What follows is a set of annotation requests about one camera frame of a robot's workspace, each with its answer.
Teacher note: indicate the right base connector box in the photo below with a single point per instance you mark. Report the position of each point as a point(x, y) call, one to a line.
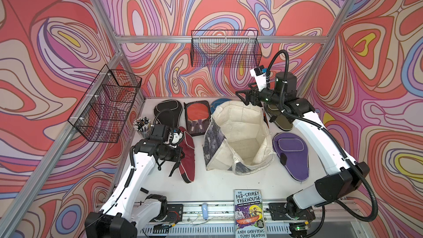
point(298, 230)

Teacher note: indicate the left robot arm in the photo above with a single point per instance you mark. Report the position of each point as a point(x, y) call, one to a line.
point(118, 218)

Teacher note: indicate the green paddle case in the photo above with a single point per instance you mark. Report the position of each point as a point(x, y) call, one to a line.
point(278, 118)

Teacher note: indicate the small blue white device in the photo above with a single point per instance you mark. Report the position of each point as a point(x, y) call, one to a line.
point(204, 207)

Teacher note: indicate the wire basket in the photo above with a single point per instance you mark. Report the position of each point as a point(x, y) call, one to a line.
point(106, 105)
point(225, 48)

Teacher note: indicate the cup of pencils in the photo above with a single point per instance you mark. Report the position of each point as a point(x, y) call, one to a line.
point(143, 126)

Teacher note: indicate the back wire basket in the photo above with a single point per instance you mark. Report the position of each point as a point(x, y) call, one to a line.
point(225, 48)

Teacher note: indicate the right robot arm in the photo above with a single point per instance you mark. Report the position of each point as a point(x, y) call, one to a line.
point(343, 173)

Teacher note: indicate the left wire basket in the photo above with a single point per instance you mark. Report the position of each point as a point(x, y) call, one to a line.
point(106, 105)

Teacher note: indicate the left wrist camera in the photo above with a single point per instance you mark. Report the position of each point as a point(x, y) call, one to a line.
point(177, 137)

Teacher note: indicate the green circuit board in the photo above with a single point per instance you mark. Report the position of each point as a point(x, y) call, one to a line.
point(161, 229)

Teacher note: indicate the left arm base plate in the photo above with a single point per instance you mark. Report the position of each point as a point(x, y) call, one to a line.
point(174, 213)

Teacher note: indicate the maroon paddle case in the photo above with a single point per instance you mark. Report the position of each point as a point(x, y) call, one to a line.
point(187, 166)

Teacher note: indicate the treehouse paperback book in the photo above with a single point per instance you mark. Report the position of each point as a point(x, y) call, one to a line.
point(248, 214)

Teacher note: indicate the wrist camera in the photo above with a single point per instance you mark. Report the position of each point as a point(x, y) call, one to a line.
point(260, 75)
point(177, 137)

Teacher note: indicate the black paddle case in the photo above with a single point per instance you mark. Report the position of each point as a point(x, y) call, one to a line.
point(168, 113)

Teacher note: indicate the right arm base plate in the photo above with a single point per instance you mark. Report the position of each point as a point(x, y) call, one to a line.
point(277, 211)

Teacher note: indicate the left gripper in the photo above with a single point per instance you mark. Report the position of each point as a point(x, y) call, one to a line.
point(178, 156)

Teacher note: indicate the white canvas tote bag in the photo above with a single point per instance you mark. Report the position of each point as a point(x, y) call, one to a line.
point(238, 139)

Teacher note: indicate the blue paddle case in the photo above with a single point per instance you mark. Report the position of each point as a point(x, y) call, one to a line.
point(216, 103)

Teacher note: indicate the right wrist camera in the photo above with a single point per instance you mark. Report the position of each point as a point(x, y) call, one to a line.
point(260, 75)

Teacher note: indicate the purple paddle case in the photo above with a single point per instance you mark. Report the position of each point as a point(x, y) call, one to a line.
point(292, 152)

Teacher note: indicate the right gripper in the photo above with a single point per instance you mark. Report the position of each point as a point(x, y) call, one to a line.
point(254, 92)

